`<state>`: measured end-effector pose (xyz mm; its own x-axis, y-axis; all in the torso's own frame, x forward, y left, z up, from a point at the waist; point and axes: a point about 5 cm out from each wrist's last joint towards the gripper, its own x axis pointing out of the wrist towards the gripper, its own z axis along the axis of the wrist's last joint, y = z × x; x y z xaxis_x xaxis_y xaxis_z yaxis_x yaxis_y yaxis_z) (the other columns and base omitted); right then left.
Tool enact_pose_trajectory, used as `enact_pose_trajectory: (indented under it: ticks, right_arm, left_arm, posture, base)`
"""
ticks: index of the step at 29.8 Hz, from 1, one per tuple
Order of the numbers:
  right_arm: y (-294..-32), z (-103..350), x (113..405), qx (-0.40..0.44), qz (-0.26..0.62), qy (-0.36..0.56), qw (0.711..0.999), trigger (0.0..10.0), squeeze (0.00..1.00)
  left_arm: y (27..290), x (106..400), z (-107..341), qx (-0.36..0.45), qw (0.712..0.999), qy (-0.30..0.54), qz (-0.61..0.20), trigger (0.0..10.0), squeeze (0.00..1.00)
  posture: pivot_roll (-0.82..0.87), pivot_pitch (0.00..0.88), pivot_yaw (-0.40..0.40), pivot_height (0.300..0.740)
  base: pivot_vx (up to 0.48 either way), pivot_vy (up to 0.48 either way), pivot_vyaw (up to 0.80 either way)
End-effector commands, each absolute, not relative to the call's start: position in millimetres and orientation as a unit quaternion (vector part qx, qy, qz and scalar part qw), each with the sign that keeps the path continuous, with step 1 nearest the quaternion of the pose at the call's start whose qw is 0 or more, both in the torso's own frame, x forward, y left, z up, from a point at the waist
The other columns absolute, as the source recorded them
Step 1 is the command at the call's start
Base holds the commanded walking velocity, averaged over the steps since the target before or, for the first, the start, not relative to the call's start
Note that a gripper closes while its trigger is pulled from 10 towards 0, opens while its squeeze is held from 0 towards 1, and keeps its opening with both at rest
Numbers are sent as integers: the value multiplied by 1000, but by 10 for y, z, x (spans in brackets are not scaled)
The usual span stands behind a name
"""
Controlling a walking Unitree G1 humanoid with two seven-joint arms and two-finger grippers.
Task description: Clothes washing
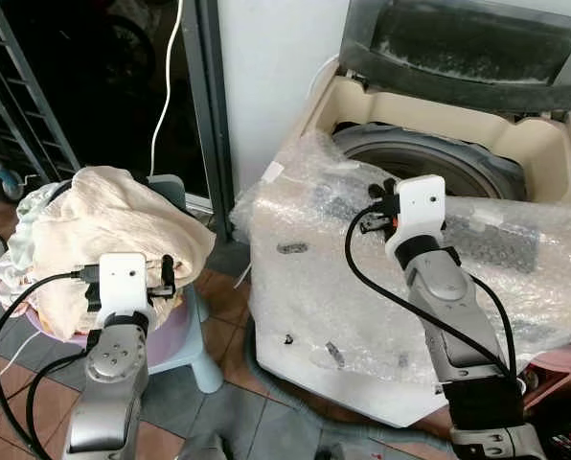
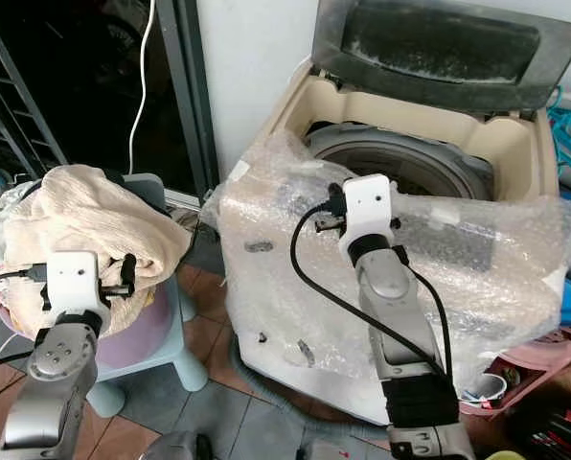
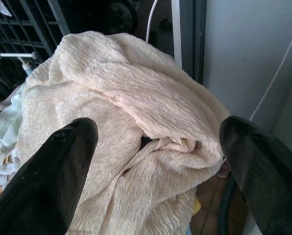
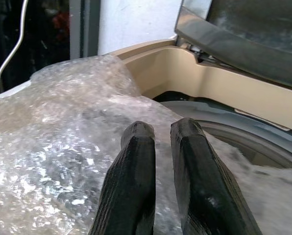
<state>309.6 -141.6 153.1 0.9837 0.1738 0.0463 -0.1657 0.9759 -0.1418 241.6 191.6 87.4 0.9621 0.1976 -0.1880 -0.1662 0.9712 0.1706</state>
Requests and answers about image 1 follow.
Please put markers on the cream crinkled cloth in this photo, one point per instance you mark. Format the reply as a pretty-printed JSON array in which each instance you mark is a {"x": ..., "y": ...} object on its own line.
[{"x": 103, "y": 211}]

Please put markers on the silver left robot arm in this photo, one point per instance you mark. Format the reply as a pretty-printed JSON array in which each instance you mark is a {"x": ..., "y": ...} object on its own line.
[{"x": 113, "y": 383}]

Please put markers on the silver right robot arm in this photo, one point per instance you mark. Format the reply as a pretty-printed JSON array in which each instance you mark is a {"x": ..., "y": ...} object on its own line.
[{"x": 441, "y": 307}]

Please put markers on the beige top-load washing machine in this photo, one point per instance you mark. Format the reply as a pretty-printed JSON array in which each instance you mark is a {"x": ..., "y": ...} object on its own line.
[{"x": 362, "y": 103}]

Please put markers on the grey washer drum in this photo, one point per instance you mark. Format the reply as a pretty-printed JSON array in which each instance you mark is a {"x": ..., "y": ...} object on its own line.
[{"x": 410, "y": 153}]

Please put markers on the lilac plastic laundry basin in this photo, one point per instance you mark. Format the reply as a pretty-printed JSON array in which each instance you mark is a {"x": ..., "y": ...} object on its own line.
[{"x": 171, "y": 335}]

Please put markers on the clear bubble wrap sheet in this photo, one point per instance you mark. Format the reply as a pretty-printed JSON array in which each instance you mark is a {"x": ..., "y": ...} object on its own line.
[{"x": 305, "y": 249}]

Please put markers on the light blue plastic stool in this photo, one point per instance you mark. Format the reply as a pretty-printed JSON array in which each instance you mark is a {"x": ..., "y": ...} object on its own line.
[{"x": 205, "y": 369}]

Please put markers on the white thin garment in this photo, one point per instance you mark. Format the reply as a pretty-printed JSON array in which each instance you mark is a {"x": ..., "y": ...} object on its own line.
[{"x": 12, "y": 254}]

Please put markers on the dark grey washer lid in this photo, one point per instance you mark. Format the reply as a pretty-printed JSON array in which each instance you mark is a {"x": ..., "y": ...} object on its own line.
[{"x": 458, "y": 48}]

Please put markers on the grey robot leg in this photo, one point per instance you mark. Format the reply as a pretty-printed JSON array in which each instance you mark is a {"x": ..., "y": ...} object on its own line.
[{"x": 204, "y": 448}]

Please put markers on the white cup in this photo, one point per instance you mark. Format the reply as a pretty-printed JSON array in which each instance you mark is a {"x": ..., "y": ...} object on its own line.
[{"x": 521, "y": 383}]

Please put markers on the black crate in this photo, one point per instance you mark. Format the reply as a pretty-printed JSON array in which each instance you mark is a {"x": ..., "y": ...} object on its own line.
[{"x": 563, "y": 436}]

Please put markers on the dark metal window grille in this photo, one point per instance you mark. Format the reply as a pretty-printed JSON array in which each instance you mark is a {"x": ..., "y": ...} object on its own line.
[{"x": 17, "y": 67}]

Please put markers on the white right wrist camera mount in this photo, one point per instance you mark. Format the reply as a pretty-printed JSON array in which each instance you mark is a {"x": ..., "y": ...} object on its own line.
[{"x": 420, "y": 206}]

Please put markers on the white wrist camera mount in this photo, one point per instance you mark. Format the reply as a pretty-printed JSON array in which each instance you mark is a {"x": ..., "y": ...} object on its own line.
[
  {"x": 123, "y": 283},
  {"x": 420, "y": 206}
]

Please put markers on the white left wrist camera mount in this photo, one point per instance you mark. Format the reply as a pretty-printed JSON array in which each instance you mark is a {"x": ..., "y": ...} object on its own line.
[{"x": 123, "y": 283}]

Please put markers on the dark grey door frame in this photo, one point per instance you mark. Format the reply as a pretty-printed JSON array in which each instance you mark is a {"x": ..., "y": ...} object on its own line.
[{"x": 209, "y": 96}]

